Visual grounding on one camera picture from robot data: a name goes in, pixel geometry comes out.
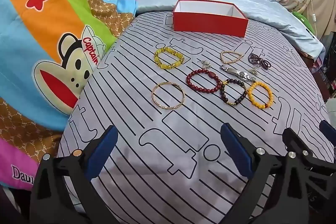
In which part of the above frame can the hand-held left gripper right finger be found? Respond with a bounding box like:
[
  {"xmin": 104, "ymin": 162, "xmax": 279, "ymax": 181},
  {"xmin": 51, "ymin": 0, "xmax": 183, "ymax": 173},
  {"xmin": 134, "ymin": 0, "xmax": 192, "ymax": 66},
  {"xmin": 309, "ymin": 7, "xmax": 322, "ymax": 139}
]
[{"xmin": 220, "ymin": 123, "xmax": 310, "ymax": 224}]

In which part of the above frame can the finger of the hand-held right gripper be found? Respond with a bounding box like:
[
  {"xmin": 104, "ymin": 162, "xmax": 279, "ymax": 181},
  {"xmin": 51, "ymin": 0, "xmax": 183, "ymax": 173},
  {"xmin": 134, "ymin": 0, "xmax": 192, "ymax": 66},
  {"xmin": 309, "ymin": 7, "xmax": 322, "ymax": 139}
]
[
  {"xmin": 283, "ymin": 128, "xmax": 336, "ymax": 178},
  {"xmin": 319, "ymin": 120, "xmax": 336, "ymax": 147}
]

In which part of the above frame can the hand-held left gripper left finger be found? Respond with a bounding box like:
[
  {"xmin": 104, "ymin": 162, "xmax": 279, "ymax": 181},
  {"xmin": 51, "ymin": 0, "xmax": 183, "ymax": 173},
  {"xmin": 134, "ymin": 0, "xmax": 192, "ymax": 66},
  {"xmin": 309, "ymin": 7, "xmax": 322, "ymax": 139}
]
[{"xmin": 29, "ymin": 124, "xmax": 119, "ymax": 224}]

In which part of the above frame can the orange bead bracelet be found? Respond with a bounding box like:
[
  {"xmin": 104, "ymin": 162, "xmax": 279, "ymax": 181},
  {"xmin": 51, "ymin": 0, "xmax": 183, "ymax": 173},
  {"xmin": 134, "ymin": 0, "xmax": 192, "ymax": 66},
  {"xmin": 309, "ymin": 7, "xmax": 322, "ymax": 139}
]
[{"xmin": 247, "ymin": 81, "xmax": 274, "ymax": 109}]

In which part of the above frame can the dark brown bead bracelet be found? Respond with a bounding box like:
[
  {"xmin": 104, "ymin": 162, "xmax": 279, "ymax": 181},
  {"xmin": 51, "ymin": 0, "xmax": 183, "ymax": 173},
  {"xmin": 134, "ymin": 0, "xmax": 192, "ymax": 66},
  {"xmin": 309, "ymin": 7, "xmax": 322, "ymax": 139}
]
[{"xmin": 220, "ymin": 78, "xmax": 248, "ymax": 106}]

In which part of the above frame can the gold bangle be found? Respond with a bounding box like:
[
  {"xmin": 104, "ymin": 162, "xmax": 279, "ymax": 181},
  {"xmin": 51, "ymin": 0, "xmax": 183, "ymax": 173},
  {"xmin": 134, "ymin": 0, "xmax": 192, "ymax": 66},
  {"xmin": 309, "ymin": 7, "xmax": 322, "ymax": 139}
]
[{"xmin": 151, "ymin": 82, "xmax": 185, "ymax": 111}]

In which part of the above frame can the dark red bead bracelet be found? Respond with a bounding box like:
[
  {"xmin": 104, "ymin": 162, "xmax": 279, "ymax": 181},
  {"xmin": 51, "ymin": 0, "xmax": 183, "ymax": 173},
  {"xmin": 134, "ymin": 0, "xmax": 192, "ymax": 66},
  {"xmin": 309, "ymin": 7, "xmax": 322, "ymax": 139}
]
[{"xmin": 186, "ymin": 69, "xmax": 222, "ymax": 94}]

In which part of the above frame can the purple bead bracelet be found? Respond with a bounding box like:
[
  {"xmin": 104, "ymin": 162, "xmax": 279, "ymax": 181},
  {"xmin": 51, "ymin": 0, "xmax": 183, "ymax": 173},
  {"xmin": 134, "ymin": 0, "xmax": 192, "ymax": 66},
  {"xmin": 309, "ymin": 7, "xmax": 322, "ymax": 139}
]
[{"xmin": 248, "ymin": 53, "xmax": 271, "ymax": 70}]

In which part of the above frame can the thin gold bead bracelet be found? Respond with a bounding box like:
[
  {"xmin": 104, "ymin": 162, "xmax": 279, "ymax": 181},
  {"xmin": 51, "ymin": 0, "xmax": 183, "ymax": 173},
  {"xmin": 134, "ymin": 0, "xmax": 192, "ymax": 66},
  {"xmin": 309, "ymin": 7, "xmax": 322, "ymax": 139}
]
[{"xmin": 220, "ymin": 50, "xmax": 242, "ymax": 65}]

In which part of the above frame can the yellow bead bracelet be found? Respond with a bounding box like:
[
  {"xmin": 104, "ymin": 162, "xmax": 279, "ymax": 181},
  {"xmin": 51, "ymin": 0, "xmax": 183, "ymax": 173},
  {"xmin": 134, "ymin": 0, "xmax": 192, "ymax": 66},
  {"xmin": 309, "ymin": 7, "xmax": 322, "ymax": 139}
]
[{"xmin": 154, "ymin": 47, "xmax": 185, "ymax": 71}]

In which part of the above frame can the red cardboard box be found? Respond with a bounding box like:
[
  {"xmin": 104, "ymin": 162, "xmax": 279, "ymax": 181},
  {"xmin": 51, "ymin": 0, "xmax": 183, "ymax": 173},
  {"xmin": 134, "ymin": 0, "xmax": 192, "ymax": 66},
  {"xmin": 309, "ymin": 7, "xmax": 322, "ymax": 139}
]
[{"xmin": 172, "ymin": 0, "xmax": 249, "ymax": 38}]

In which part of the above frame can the dark bedside furniture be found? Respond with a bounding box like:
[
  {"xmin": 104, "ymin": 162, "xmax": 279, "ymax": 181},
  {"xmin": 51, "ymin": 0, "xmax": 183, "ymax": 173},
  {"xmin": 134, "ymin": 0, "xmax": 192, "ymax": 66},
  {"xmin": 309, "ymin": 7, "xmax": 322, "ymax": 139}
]
[{"xmin": 314, "ymin": 32, "xmax": 336, "ymax": 105}]

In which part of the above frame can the green plastic object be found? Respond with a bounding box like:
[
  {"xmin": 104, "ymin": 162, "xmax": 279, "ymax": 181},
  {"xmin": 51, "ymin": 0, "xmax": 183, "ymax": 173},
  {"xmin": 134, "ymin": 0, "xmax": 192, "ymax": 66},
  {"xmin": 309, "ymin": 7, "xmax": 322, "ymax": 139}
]
[{"xmin": 292, "ymin": 11, "xmax": 315, "ymax": 35}]

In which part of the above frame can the cartoon monkey printed blanket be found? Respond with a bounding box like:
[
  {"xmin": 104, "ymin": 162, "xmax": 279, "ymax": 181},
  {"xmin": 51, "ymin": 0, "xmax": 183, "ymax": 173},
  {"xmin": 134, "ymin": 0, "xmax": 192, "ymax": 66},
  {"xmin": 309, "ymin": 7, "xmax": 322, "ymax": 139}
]
[{"xmin": 0, "ymin": 0, "xmax": 138, "ymax": 190}]

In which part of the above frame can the white cable with switch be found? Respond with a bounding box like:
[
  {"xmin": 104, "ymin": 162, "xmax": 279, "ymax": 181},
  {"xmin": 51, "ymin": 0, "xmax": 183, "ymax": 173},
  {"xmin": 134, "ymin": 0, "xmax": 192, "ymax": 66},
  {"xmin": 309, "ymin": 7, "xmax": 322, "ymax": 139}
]
[{"xmin": 307, "ymin": 0, "xmax": 319, "ymax": 38}]

